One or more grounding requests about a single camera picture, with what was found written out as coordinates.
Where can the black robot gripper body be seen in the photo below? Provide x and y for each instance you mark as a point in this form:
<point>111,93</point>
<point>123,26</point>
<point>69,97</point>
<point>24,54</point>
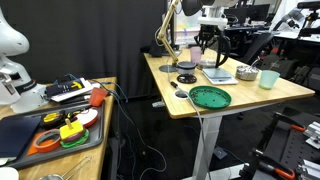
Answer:
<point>209,31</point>

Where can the translucent teal plastic cup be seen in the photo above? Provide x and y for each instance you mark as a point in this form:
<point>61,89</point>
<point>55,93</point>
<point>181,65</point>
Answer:
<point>268,79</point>

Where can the white digital kitchen scale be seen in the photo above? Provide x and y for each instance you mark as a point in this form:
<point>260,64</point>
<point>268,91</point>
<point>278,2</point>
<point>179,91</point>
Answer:
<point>219,76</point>

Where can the green round plate with beans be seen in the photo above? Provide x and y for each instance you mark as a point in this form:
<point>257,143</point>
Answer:
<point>209,97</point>

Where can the silver metal juicer bowl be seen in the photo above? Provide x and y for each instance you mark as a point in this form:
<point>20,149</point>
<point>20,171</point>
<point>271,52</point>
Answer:
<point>247,73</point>

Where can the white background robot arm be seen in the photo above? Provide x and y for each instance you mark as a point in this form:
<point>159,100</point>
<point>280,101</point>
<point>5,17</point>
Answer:
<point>17,88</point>

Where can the translucent pink plastic cup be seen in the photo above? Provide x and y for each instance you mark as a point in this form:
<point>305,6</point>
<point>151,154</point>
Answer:
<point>195,54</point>

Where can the white red round disc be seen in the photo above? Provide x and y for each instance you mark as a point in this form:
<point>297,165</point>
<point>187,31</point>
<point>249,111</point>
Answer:
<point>88,117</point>

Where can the black round coaster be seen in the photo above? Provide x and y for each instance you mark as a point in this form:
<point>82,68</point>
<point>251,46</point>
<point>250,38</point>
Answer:
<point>186,79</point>

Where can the yellow purple toy burger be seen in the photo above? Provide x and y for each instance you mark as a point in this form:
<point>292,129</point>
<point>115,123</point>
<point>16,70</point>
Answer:
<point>73,134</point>

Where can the yellow black tape measure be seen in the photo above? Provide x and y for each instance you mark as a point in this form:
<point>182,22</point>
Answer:
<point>52,120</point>

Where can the red plastic cup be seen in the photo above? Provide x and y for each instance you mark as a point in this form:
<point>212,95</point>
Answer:
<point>97,96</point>

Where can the dark grey metal tray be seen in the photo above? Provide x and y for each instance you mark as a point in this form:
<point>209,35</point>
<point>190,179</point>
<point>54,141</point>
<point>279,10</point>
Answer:
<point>95,138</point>

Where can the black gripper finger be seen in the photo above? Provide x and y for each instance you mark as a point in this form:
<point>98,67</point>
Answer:
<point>199,41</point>
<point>212,43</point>

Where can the orange tape roll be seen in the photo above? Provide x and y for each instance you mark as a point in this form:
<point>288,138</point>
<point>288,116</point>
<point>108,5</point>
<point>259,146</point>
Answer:
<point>47,141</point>

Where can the dark blue notebook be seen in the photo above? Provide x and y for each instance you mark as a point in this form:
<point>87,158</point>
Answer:
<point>15,133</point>

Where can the black box with yellow label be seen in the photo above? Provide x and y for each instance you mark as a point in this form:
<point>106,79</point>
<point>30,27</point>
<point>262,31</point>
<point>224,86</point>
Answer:
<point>64,87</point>

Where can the glass electric kettle black handle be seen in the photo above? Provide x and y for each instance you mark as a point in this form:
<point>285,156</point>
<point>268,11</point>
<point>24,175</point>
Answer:
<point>223,49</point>

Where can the grey round bowl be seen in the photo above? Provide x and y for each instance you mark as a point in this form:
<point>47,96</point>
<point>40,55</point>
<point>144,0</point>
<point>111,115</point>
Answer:
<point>185,67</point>

